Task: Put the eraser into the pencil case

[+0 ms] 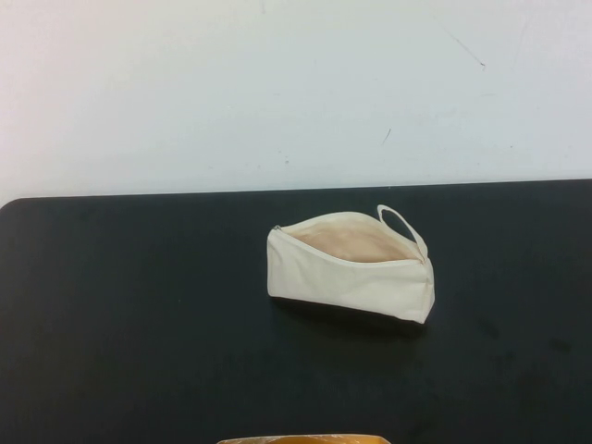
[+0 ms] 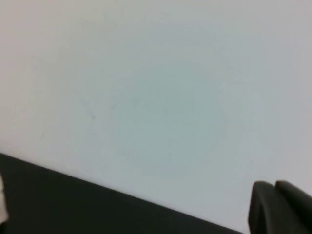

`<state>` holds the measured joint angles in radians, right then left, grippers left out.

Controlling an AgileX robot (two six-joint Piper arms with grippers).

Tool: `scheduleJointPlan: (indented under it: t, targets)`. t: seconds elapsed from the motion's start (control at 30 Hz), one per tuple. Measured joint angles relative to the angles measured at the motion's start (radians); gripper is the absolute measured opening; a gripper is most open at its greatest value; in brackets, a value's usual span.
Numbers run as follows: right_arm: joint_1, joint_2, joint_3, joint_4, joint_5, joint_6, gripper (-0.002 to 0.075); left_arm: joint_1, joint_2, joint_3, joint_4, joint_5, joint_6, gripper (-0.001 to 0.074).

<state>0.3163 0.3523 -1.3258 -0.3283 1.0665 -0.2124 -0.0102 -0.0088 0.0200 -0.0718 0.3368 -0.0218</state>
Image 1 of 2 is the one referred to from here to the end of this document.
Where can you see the yellow cardboard box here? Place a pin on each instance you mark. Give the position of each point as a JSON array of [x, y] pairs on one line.
[[300, 440]]

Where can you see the cream canvas zip pencil case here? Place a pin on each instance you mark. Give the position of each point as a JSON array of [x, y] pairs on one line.
[[351, 287]]

